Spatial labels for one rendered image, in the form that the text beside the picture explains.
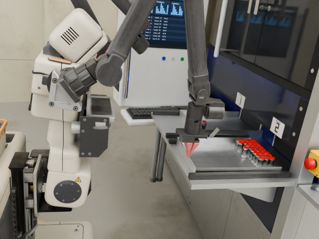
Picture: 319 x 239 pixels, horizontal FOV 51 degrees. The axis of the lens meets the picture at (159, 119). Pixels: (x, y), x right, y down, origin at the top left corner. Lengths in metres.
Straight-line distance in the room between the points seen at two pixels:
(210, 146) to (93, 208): 1.25
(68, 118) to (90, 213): 1.29
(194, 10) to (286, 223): 0.87
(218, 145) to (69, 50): 0.74
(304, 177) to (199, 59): 0.59
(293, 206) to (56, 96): 0.94
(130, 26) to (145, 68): 1.00
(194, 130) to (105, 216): 1.39
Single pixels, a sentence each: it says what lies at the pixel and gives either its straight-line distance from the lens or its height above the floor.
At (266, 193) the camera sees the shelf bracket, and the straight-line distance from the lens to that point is 1.43.
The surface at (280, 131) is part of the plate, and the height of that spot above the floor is 1.02.
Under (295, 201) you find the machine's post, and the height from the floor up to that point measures 0.80.
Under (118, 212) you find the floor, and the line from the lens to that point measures 2.45.
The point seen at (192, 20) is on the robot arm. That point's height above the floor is 1.41.
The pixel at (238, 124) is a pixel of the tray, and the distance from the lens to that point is 1.77.
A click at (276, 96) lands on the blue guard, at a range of 1.43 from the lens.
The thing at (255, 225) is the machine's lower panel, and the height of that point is 0.55.
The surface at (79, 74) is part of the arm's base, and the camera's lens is 1.02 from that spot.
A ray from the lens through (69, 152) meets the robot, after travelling 1.27.
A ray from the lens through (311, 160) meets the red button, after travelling 1.21.
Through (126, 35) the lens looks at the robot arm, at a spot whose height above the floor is 1.35.
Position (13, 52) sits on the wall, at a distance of 4.36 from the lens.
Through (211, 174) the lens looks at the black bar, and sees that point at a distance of 1.20.
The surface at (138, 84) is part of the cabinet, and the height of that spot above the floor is 0.95.
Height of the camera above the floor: 1.48
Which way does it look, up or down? 21 degrees down
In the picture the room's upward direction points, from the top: 7 degrees clockwise
